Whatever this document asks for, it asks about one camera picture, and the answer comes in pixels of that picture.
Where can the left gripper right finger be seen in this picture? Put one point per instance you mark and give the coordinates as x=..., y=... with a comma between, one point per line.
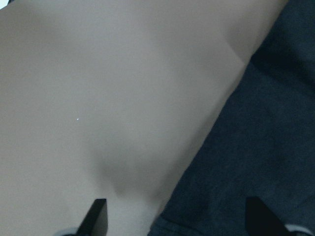
x=261, y=221

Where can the black graphic t-shirt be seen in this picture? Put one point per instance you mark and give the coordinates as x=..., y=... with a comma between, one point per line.
x=262, y=143

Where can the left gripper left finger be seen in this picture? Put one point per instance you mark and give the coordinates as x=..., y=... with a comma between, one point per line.
x=95, y=222

